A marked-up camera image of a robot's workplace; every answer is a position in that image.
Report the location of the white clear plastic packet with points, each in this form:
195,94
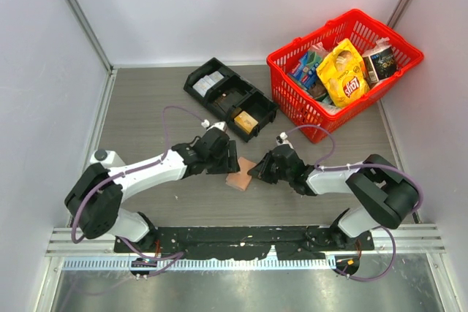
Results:
331,109

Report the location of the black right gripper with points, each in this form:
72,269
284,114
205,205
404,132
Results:
262,169

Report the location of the dark brown packet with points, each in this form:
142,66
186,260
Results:
318,91

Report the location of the white box device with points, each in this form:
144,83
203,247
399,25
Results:
107,158

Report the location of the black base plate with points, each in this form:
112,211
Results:
241,243

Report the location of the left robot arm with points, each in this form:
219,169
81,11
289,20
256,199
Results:
95,201

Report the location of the white cards in tray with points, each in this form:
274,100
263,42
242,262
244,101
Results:
208,81

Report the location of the black compartment tray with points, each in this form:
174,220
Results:
233,94

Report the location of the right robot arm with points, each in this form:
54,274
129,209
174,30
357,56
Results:
386,196

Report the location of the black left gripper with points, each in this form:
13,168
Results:
230,164

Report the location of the blue sponge pack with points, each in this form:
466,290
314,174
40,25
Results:
304,72

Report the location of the yellow chips bag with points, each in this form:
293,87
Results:
343,74

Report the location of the gold card in tray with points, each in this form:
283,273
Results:
245,122

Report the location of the black round can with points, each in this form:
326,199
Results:
380,64

